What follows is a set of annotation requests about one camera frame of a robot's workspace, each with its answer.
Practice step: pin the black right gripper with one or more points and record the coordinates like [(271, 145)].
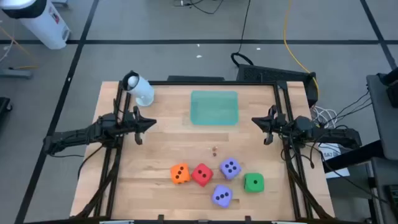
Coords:
[(280, 124)]

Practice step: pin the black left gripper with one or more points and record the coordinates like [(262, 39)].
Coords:
[(132, 124)]

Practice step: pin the teal translucent plastic tray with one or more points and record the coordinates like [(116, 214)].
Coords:
[(214, 107)]

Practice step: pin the purple foam die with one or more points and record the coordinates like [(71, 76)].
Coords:
[(222, 196), (230, 168)]

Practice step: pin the green foam die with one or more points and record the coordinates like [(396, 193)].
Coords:
[(254, 183)]

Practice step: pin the orange foam die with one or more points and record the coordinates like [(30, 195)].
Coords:
[(180, 173)]

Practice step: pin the red foam die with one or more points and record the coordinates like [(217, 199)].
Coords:
[(202, 175)]

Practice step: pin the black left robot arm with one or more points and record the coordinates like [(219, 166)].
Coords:
[(77, 137)]

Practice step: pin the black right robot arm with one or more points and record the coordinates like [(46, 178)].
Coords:
[(335, 135)]

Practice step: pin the white paper label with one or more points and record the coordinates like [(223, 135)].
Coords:
[(331, 154)]

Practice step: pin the black table clamp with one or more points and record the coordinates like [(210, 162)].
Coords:
[(160, 218), (247, 218)]

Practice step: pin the black desk beam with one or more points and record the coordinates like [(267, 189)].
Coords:
[(357, 155)]

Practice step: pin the grey cart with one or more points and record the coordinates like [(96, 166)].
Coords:
[(382, 130)]

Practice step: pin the black object on cart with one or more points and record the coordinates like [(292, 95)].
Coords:
[(392, 93)]

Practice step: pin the grey metal stand foot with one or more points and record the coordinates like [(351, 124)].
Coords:
[(15, 73)]

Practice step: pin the white cylindrical bin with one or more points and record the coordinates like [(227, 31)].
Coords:
[(43, 25)]

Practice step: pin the black caster base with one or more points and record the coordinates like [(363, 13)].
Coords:
[(3, 105)]

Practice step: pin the black aluminium frame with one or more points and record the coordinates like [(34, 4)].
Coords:
[(199, 83)]

